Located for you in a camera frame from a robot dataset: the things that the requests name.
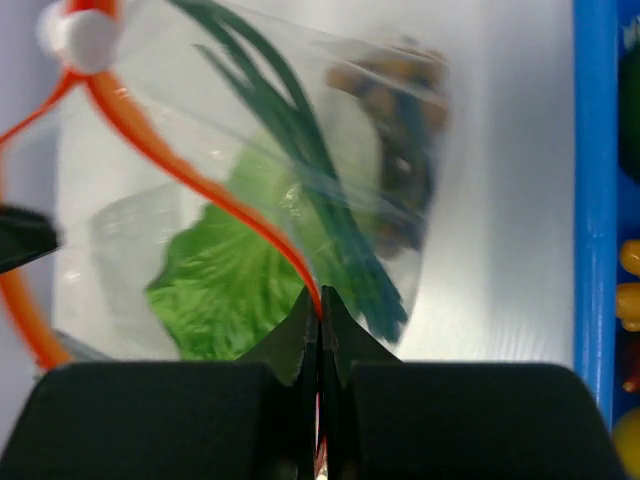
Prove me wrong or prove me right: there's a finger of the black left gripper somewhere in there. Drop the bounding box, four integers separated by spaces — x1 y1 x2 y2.
0 204 59 274

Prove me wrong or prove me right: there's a blue plastic bin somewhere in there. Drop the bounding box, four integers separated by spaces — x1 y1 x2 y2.
573 1 639 426

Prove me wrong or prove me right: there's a green scallion bunch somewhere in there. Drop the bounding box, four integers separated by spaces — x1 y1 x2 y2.
175 1 408 343

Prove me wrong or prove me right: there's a yellow mango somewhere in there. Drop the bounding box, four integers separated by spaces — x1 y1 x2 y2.
612 408 640 479

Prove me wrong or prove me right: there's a napa cabbage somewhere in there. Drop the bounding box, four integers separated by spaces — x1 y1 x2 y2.
144 99 386 362

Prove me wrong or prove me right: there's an orange ginger root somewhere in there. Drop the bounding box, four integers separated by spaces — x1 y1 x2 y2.
616 239 639 332

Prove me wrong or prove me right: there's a dark green cucumber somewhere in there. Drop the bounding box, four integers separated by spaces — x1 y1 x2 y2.
618 44 640 184

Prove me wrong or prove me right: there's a clear zip bag orange zipper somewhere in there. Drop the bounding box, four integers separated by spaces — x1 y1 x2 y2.
1 1 432 370

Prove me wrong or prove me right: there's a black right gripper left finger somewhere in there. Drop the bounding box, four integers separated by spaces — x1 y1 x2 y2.
1 294 318 479

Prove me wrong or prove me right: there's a red chili pepper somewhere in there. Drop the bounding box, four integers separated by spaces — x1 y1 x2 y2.
621 332 639 393

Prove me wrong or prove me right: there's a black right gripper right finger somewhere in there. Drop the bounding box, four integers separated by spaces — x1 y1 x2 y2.
321 288 625 479

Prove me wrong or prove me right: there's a longan bunch with leaves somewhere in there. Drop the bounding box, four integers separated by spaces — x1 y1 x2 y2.
325 38 448 260

